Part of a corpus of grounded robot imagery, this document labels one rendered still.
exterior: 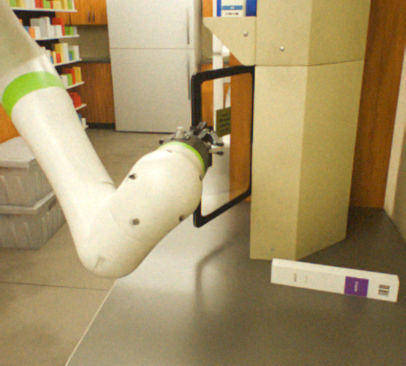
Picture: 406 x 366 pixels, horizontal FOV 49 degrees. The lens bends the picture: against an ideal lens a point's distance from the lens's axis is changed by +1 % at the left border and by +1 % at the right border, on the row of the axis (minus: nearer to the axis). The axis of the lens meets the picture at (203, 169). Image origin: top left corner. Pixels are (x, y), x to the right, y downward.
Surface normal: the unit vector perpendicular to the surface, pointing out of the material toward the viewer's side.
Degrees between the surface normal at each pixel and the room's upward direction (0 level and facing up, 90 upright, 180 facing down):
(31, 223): 95
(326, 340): 0
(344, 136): 90
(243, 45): 90
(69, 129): 36
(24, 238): 95
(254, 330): 0
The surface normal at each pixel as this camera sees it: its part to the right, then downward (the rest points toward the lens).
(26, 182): -0.14, 0.40
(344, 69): 0.60, 0.25
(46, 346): 0.00, -0.95
